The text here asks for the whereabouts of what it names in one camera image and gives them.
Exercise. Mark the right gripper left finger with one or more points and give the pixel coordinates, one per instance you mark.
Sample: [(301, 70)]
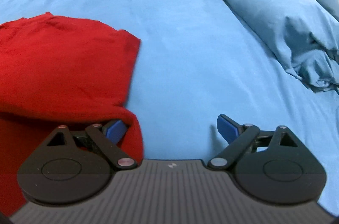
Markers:
[(72, 166)]

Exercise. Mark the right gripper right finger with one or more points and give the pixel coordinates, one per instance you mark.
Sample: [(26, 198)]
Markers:
[(271, 166)]

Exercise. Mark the red small garment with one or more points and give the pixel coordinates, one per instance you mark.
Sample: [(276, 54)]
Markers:
[(58, 70)]

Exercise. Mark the blue bed sheet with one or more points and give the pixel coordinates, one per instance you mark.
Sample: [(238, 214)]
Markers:
[(198, 60)]

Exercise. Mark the blue duvet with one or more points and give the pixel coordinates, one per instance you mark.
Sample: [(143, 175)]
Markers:
[(301, 34)]

